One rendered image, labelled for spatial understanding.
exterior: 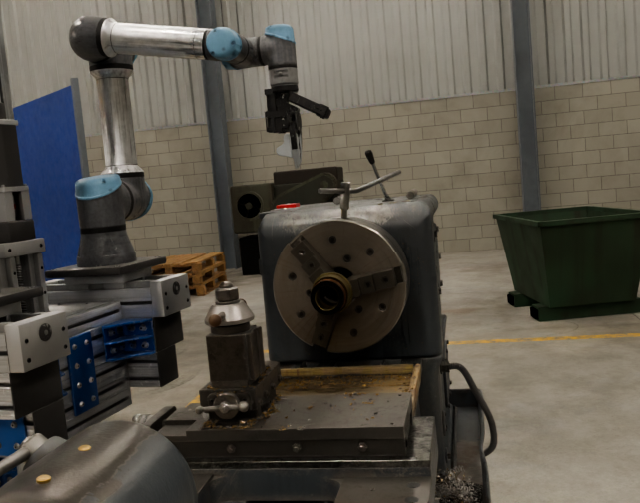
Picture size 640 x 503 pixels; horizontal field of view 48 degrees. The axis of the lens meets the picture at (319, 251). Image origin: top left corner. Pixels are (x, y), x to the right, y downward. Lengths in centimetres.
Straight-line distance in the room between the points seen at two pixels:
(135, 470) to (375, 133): 1114
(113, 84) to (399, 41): 988
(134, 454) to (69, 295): 141
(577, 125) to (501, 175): 132
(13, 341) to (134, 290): 50
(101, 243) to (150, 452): 135
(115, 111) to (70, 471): 159
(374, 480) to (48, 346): 72
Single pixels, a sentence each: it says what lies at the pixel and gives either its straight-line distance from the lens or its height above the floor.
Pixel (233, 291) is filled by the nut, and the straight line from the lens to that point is 115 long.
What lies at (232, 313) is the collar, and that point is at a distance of 114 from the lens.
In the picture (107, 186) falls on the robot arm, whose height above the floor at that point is 136.
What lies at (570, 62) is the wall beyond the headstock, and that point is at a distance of 1182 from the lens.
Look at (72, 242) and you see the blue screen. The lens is 687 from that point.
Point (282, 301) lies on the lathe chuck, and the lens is 172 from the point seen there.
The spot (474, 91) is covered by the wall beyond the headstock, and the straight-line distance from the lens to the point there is 1169.
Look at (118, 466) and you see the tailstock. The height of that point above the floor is 113.
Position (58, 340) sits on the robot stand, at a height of 106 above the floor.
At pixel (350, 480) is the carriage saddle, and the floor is 90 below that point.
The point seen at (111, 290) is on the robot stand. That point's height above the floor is 110.
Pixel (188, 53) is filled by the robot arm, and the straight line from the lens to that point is 187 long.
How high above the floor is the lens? 133
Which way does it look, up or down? 6 degrees down
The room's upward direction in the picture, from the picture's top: 5 degrees counter-clockwise
